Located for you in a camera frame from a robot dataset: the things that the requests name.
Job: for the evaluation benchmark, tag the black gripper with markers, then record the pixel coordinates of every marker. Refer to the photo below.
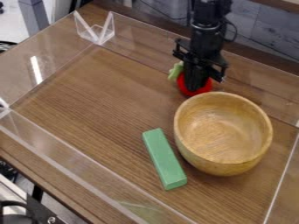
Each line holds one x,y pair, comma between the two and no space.
199,67

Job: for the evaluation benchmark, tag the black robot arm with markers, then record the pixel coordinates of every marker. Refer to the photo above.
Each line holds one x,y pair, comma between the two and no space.
199,52

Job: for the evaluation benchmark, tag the wooden bowl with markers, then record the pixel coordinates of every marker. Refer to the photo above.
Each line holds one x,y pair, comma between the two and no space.
223,133

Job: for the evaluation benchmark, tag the green rectangular block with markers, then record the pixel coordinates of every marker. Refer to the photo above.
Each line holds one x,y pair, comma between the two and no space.
165,162

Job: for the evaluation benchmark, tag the grey table leg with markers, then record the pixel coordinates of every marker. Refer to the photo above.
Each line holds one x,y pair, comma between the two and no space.
33,15

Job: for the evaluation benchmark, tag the black clamp device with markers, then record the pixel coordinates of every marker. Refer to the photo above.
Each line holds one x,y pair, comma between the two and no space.
35,214

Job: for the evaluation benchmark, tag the clear acrylic enclosure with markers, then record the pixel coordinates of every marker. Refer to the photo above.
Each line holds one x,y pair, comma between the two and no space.
84,88

